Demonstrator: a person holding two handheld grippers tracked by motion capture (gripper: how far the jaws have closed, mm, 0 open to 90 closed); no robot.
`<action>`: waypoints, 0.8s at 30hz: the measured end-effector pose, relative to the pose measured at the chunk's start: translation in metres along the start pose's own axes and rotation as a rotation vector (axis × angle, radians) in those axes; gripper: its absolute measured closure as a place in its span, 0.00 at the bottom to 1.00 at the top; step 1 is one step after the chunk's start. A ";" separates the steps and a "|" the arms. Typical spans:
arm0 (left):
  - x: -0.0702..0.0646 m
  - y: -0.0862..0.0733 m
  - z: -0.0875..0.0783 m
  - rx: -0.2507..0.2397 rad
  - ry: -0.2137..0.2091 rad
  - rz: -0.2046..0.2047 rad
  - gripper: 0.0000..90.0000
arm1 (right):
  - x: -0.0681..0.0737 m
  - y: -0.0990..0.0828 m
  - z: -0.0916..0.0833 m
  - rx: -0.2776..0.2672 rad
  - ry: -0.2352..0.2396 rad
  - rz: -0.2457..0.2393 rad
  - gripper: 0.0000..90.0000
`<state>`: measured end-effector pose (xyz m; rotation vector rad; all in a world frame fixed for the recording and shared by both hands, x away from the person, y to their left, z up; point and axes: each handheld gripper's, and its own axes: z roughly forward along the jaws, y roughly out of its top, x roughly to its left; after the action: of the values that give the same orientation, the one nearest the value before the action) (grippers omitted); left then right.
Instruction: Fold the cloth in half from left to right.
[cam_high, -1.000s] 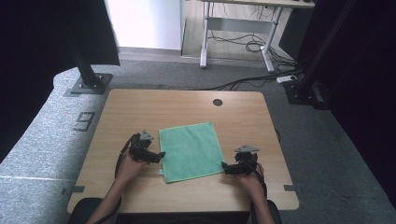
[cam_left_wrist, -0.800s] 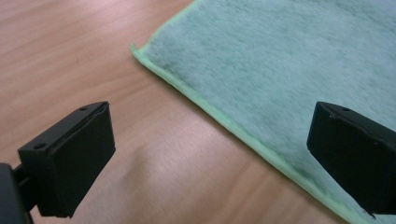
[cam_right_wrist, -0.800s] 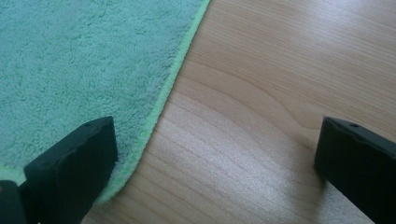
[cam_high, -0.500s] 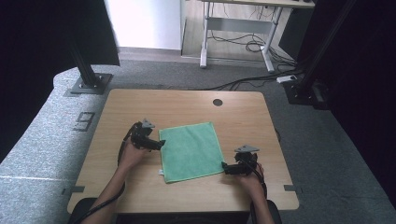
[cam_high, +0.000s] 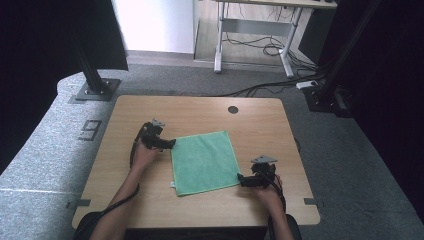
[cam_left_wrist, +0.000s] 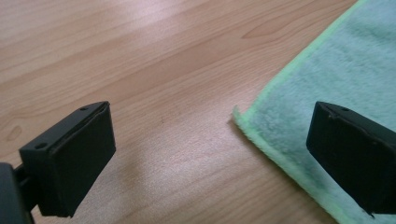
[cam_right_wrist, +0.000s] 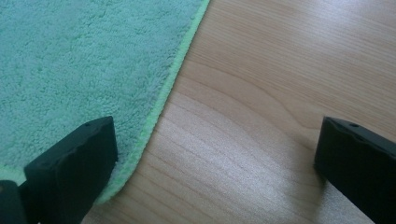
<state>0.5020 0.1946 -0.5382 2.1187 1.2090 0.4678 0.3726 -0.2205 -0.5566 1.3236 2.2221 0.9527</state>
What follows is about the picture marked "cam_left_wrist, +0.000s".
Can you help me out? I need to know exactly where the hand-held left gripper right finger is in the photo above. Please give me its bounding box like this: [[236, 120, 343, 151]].
[[305, 100, 396, 218]]

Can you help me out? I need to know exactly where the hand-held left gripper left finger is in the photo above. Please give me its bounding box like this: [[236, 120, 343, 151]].
[[19, 100, 117, 218]]

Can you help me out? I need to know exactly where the green microfibre cloth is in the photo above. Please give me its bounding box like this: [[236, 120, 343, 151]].
[[232, 0, 396, 224]]

